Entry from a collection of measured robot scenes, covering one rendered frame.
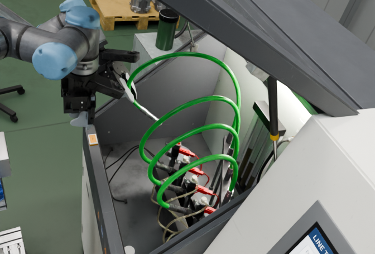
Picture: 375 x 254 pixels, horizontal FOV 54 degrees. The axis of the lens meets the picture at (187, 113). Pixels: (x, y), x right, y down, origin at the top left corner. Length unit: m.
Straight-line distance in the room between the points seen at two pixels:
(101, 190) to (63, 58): 0.63
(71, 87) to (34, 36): 0.20
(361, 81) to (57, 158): 2.07
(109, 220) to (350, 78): 0.83
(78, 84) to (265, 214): 0.55
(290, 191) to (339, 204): 0.12
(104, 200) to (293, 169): 0.68
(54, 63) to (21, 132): 2.12
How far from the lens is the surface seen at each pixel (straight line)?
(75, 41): 0.81
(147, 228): 1.36
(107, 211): 1.24
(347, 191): 0.74
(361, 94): 1.05
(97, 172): 1.34
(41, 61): 0.78
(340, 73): 1.11
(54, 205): 2.43
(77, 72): 0.91
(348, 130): 0.80
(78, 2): 1.18
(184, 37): 3.32
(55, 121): 2.93
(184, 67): 1.43
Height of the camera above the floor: 1.98
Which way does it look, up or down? 39 degrees down
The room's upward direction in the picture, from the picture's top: 14 degrees clockwise
